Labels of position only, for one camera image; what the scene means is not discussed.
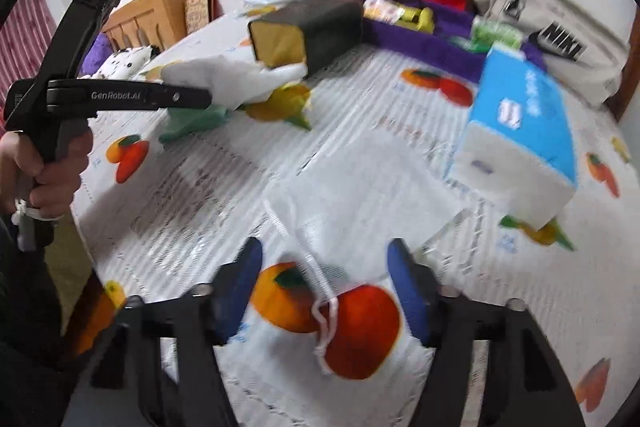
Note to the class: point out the person's dark clothing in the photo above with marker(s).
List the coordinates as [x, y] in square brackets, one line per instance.
[25, 332]

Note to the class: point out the pale yellow printed packet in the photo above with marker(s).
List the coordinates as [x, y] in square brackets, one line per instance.
[382, 8]

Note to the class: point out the purple towel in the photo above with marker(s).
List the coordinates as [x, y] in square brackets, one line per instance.
[425, 44]

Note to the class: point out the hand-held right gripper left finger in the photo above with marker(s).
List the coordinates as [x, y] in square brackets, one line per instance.
[245, 287]

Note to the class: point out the brown patterned box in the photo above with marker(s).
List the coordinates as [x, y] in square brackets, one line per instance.
[201, 13]

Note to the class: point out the fruit print white cloth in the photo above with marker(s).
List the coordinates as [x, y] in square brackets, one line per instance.
[200, 187]

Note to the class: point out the green white packet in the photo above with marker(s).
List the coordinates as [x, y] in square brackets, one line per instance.
[495, 34]

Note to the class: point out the blue tissue pack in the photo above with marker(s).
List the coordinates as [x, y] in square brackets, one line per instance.
[520, 117]

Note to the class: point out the green cloth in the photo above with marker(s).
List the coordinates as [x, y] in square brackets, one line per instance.
[190, 122]

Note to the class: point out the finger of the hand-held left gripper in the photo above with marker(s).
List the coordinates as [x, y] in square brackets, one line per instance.
[192, 99]

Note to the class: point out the black yellow sponge block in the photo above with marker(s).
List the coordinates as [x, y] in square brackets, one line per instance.
[325, 27]

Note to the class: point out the light wooden headboard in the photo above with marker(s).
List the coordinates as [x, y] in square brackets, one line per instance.
[165, 7]

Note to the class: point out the red striped curtain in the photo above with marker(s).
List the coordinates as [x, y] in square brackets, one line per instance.
[25, 42]

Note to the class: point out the brown wooden rail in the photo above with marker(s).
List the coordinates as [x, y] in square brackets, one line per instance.
[627, 92]

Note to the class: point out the purple fabric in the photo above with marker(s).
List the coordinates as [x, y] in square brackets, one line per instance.
[95, 54]

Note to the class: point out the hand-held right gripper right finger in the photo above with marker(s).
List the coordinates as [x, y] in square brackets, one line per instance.
[405, 287]

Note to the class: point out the light grey fabric bag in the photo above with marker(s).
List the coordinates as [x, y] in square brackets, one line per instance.
[595, 72]

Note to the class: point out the person's left hand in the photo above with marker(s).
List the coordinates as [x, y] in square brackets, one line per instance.
[65, 177]

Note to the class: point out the white spotted plush toy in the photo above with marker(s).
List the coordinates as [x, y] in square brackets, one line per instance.
[125, 63]

